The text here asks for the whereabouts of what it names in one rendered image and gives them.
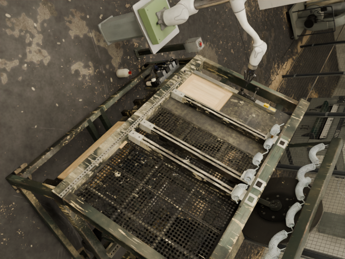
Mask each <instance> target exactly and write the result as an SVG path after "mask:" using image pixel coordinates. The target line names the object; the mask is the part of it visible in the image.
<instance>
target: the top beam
mask: <svg viewBox="0 0 345 259"><path fill-rule="evenodd" d="M309 104H310V102H308V101H306V100H304V99H300V101H299V103H298V104H297V106H296V108H295V110H294V111H293V113H292V115H291V117H290V122H289V124H288V126H287V128H286V129H285V131H284V133H283V135H282V136H281V138H282V139H284V140H286V141H288V143H289V141H290V140H291V138H292V136H293V134H294V132H295V130H296V128H297V127H298V125H299V123H300V121H301V119H302V117H303V115H304V113H305V112H306V110H307V108H308V106H309ZM288 143H287V145H288ZM287 145H286V147H287ZM286 147H285V148H284V149H283V148H281V147H279V146H276V147H275V149H274V150H273V152H272V154H271V156H270V158H269V159H268V161H267V163H266V165H265V166H264V168H263V170H262V172H261V173H260V175H259V177H258V178H259V179H261V180H263V181H264V182H266V184H267V182H268V181H269V179H270V177H271V175H272V173H273V171H274V169H275V168H276V166H277V164H278V162H279V160H280V158H281V156H282V154H283V153H284V151H285V149H286ZM266 184H265V185H264V187H263V189H262V191H259V190H257V189H255V188H254V187H252V189H251V191H250V193H252V194H253V195H255V196H257V197H258V198H257V200H256V202H255V204H254V206H253V207H252V206H250V205H248V204H246V203H245V202H244V203H243V205H242V207H241V208H240V207H238V209H237V211H236V213H235V214H234V216H233V218H232V220H231V221H230V223H229V224H228V226H227V228H226V230H225V231H224V233H223V235H222V237H221V238H220V240H219V242H218V243H217V245H216V247H215V249H214V251H213V252H212V254H211V256H210V257H209V259H227V257H228V255H229V253H230V251H231V250H232V248H233V246H234V244H235V242H236V240H237V238H238V236H239V235H240V233H241V231H242V229H243V227H244V225H245V223H246V222H247V220H248V218H249V216H250V214H251V212H252V210H253V209H254V207H255V205H256V203H257V201H258V199H259V197H260V195H261V194H262V192H263V190H264V188H265V186H266ZM247 201H249V202H251V203H253V201H254V198H253V197H251V196H249V197H248V199H247Z"/></svg>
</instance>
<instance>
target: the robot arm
mask: <svg viewBox="0 0 345 259"><path fill-rule="evenodd" d="M245 1H246V0H180V1H179V2H178V3H177V4H176V5H175V6H173V7H171V8H170V9H167V8H166V7H164V8H163V9H162V10H160V11H159V12H156V16H157V18H158V21H157V24H160V27H161V30H162V31H163V30H164V29H165V28H166V27H168V26H174V25H179V24H183V23H184V22H186V21H187V20H188V17H189V16H190V15H192V14H195V13H197V12H198V10H199V9H204V8H208V7H212V6H216V5H221V4H225V3H229V2H230V5H231V8H232V10H233V12H234V14H235V16H236V17H237V19H238V21H239V23H240V25H241V26H242V28H243V29H244V30H245V31H246V32H247V33H248V34H249V35H250V36H251V37H252V38H253V40H254V43H253V51H252V53H251V56H250V61H249V63H248V69H247V70H245V71H244V80H245V86H244V87H246V86H247V85H248V83H249V82H251V81H252V80H253V78H254V77H256V75H255V70H256V69H257V67H258V64H259V62H260V61H261V59H262V56H263V55H264V54H265V52H266V49H267V45H266V43H265V42H264V41H262V40H260V38H259V36H258V34H257V33H256V32H255V31H254V29H253V28H252V27H251V26H250V25H249V24H248V22H247V19H246V13H245V7H244V3H245ZM246 73H247V77H246ZM252 75H253V77H252V79H251V76H252ZM248 76H250V77H249V79H248ZM247 79H248V80H247ZM250 79H251V80H250Z"/></svg>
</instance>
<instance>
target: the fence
mask: <svg viewBox="0 0 345 259"><path fill-rule="evenodd" d="M193 74H194V75H196V76H198V77H200V78H202V79H204V80H207V81H209V82H211V83H213V84H215V85H217V86H219V87H221V88H223V89H225V90H227V91H229V92H231V93H233V95H234V96H236V97H238V98H240V99H242V100H244V101H246V102H248V103H250V104H252V105H254V106H256V107H258V108H260V109H262V110H264V111H266V112H268V113H270V114H273V115H274V114H275V112H276V109H275V108H273V107H271V106H269V107H268V108H267V107H265V106H264V103H262V102H260V101H258V100H256V102H253V101H251V100H249V99H247V98H245V97H243V96H241V95H239V94H237V93H238V92H239V91H238V90H235V89H233V88H231V87H229V86H227V85H225V84H223V83H221V82H219V81H217V80H215V79H213V78H211V77H209V76H207V75H205V74H203V73H200V72H198V71H196V70H195V71H194V72H193ZM270 108H273V109H275V111H273V110H271V109H270Z"/></svg>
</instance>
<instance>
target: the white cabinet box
mask: <svg viewBox="0 0 345 259"><path fill-rule="evenodd" d="M305 1H310V0H258V4H259V8H260V10H262V9H268V8H273V7H279V6H284V5H289V4H294V3H299V2H305Z"/></svg>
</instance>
